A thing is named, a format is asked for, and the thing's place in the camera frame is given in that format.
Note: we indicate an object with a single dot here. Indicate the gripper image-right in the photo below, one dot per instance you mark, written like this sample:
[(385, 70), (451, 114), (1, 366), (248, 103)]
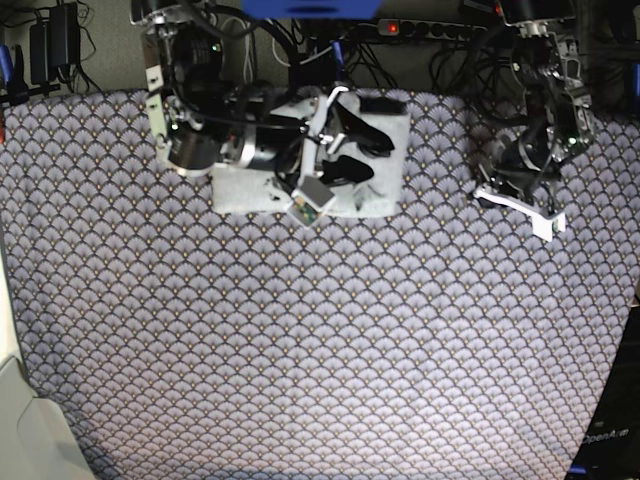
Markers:
[(519, 166)]

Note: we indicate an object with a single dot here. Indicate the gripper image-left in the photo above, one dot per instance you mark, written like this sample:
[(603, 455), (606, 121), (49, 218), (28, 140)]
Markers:
[(275, 148)]

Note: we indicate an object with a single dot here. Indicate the light grey T-shirt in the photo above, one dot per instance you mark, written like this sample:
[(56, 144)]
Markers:
[(238, 190)]

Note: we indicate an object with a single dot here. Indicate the blue box overhead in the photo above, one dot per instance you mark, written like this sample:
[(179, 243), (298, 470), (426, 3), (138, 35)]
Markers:
[(311, 9)]

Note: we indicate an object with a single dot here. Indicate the patterned fan-print tablecloth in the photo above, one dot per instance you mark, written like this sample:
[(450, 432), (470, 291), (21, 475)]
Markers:
[(440, 341)]

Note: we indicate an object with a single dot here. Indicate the black power adapter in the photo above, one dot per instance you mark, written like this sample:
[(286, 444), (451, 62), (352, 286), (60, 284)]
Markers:
[(54, 44)]

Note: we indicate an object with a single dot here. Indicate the beige plastic bin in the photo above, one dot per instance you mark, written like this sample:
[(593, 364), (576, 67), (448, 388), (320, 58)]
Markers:
[(36, 440)]

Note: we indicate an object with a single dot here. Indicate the black power strip red switch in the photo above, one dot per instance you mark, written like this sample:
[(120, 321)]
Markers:
[(426, 30)]

